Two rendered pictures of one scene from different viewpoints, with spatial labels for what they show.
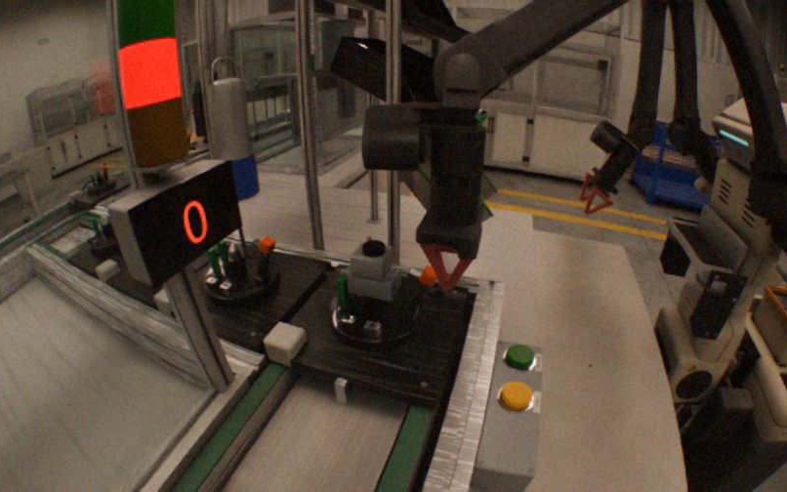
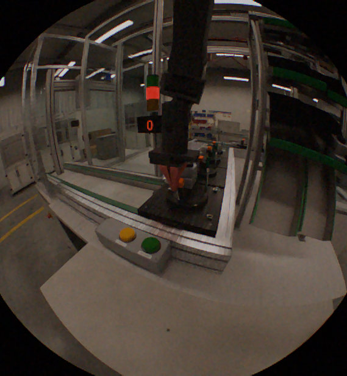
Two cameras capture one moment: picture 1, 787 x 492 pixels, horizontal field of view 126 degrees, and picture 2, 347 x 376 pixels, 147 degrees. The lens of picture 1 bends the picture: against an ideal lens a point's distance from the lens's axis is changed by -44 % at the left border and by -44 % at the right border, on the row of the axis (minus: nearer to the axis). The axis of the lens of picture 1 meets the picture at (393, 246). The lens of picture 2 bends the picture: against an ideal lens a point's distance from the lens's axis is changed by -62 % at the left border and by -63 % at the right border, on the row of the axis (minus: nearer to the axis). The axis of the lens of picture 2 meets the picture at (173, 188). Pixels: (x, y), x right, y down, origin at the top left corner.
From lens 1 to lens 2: 0.54 m
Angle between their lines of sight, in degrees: 80
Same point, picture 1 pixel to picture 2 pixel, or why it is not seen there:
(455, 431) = (124, 214)
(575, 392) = (147, 307)
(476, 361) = (158, 230)
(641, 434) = (98, 325)
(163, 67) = (148, 93)
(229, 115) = not seen: hidden behind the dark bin
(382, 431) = not seen: hidden behind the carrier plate
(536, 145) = not seen: outside the picture
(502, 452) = (108, 223)
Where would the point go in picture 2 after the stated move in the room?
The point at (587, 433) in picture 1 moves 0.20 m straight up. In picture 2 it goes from (116, 297) to (77, 256)
